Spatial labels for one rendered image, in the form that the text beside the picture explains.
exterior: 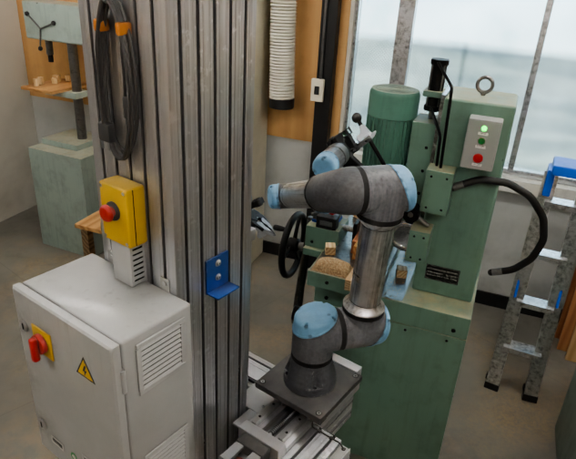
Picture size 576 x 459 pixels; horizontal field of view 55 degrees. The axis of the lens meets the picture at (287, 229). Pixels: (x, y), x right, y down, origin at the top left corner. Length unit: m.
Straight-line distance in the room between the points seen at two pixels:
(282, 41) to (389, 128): 1.47
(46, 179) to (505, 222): 2.89
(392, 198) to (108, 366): 0.72
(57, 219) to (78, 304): 2.85
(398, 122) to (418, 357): 0.87
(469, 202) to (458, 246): 0.17
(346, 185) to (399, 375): 1.13
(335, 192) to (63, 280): 0.64
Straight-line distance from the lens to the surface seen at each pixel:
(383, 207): 1.34
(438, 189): 1.90
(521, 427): 2.95
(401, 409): 2.36
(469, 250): 2.06
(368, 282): 1.46
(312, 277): 2.00
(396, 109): 1.97
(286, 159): 3.67
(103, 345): 1.12
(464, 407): 2.94
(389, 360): 2.23
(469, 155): 1.88
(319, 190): 1.32
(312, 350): 1.52
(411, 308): 2.08
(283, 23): 3.32
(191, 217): 1.19
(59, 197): 3.98
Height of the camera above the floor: 1.90
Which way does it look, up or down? 26 degrees down
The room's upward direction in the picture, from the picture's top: 3 degrees clockwise
